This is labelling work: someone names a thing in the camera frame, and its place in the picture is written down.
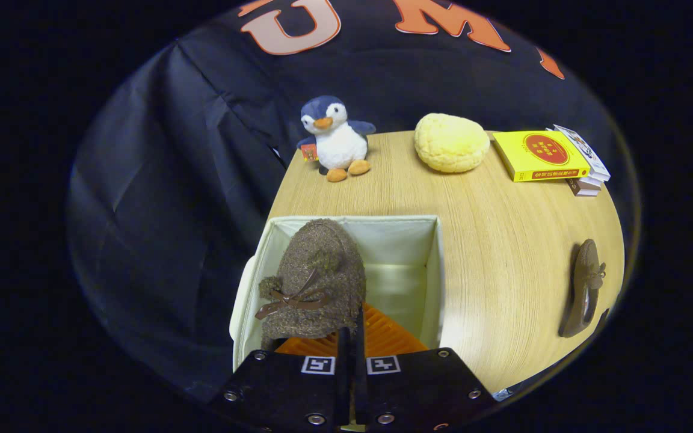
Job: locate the beige fabric storage box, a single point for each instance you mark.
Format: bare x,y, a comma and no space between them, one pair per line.
394,240

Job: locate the yellow plush bun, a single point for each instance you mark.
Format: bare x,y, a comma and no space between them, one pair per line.
452,143

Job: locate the blue white penguin plush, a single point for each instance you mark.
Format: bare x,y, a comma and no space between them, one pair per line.
340,144

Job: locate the yellow book red circle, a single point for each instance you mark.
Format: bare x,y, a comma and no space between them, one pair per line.
542,153

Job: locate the brown fuzzy shoe with bow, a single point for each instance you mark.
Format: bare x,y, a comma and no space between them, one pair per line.
584,282
322,264

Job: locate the plain white book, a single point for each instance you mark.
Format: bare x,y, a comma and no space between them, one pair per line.
592,181

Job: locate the white illustrated cover book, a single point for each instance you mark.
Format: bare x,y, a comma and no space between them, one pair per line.
584,150

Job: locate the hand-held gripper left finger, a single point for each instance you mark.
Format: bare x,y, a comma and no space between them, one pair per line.
343,361

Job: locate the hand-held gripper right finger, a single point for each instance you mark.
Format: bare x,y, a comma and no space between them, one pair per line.
358,361

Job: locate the white book brown spine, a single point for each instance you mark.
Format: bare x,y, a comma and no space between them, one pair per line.
581,189

